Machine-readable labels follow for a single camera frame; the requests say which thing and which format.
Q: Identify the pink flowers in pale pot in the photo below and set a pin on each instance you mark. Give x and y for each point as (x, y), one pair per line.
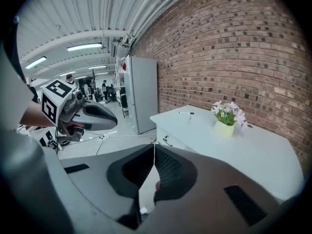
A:
(225, 128)

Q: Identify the black coat stand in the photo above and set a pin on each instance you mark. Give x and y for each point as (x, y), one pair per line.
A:
(93, 82)

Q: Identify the white ceiling pipe bundle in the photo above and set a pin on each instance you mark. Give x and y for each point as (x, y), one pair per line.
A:
(146, 8)

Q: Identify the grey metal cabinet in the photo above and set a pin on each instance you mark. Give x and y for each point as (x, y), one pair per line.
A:
(143, 94)

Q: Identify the person's right hand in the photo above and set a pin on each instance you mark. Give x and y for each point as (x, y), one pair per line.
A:
(158, 186)

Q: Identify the white desk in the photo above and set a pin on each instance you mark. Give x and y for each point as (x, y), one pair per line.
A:
(243, 155)

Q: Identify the white ceiling light tube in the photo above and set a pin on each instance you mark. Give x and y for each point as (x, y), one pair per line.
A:
(67, 73)
(36, 62)
(97, 67)
(84, 47)

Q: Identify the white marker pen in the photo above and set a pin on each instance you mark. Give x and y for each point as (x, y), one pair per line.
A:
(186, 112)

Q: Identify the white drawer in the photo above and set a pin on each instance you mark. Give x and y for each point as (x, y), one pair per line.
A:
(159, 131)

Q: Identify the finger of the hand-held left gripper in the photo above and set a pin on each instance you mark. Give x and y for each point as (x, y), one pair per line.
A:
(107, 112)
(104, 124)

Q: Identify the white open shelf unit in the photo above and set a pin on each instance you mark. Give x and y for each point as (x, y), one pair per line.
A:
(119, 82)

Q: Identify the white power strip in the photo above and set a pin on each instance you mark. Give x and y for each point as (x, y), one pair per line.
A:
(103, 137)

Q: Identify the person's left forearm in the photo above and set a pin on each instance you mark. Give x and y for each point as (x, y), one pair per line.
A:
(33, 116)

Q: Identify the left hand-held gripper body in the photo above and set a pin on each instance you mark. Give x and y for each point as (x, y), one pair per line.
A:
(51, 106)

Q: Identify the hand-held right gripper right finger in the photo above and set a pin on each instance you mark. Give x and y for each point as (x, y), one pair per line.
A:
(219, 174)

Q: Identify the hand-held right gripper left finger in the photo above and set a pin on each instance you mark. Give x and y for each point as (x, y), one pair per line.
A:
(97, 179)

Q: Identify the person's left hand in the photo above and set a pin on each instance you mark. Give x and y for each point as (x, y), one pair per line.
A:
(75, 125)

